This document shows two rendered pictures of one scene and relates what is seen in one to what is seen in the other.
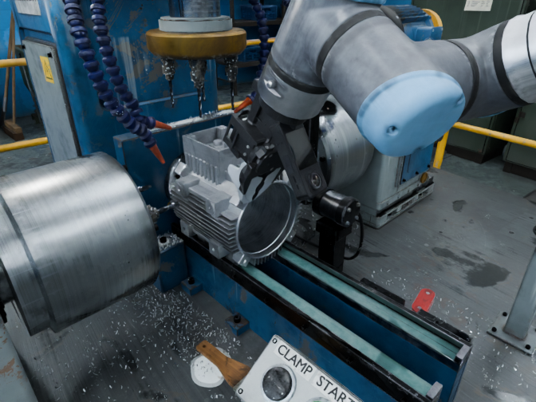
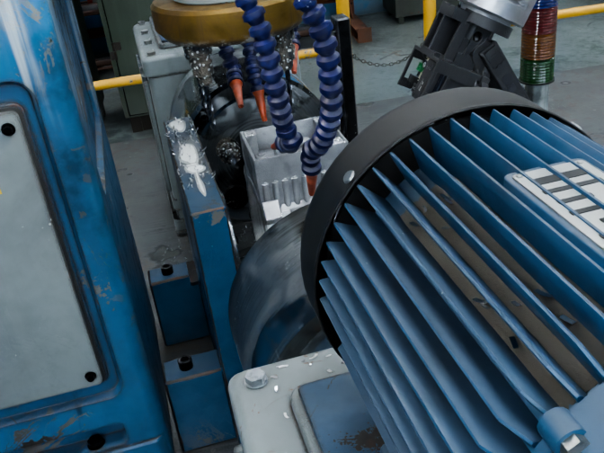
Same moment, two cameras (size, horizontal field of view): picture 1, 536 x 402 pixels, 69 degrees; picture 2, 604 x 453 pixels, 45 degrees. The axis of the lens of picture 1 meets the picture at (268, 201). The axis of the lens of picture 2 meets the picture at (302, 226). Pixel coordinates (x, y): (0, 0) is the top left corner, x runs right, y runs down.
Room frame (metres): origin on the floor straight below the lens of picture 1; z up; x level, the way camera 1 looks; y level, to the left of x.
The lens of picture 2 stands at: (0.28, 0.82, 1.50)
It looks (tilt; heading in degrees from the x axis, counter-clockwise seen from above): 30 degrees down; 302
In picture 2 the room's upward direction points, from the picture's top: 7 degrees counter-clockwise
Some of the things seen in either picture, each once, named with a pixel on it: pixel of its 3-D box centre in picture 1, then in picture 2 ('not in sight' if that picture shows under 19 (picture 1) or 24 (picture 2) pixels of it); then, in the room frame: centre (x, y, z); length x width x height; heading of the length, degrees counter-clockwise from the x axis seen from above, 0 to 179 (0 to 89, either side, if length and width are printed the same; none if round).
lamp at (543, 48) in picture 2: not in sight; (537, 43); (0.56, -0.49, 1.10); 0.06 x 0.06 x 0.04
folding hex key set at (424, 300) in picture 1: (423, 303); not in sight; (0.64, -0.33, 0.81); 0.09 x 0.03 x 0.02; 144
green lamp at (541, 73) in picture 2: not in sight; (537, 67); (0.56, -0.49, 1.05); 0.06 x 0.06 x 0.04
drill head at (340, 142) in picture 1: (321, 145); (245, 127); (0.98, -0.14, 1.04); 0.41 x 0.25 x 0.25; 134
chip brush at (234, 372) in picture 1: (238, 374); not in sight; (0.46, 0.05, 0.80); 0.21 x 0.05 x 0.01; 49
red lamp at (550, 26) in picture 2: not in sight; (539, 18); (0.56, -0.49, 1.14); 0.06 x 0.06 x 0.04
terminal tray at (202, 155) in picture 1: (221, 154); (295, 162); (0.74, 0.09, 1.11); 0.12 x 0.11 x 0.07; 43
